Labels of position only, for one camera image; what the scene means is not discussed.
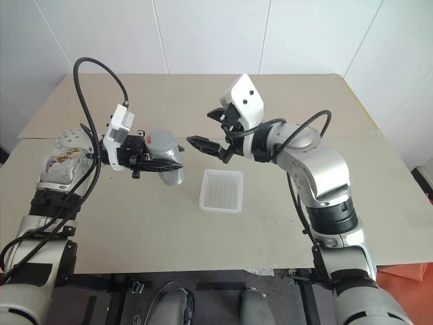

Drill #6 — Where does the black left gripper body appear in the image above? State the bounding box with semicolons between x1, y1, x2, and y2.
122;130;152;179

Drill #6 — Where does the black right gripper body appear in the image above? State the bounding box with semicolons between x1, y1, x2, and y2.
219;103;246;165

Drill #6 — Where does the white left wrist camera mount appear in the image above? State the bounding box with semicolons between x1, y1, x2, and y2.
102;104;136;172

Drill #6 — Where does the dark grey rounded shape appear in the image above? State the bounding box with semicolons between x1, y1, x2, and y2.
239;286;272;325
158;282;196;325

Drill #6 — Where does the grey jar lid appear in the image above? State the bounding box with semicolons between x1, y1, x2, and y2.
147;129;180;158

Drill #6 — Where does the silver jar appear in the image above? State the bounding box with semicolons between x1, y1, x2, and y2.
150;145;187;187

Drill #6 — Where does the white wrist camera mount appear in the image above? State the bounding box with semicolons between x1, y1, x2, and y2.
102;104;136;172
219;73;265;159

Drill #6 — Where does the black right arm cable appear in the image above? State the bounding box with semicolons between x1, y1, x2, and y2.
223;109;333;282

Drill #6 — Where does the white translucent plastic box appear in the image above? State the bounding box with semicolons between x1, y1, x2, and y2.
198;169;246;214

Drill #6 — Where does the orange sheet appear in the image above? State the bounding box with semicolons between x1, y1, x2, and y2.
376;261;433;305

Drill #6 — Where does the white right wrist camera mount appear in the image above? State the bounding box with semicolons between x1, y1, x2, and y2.
219;73;265;159

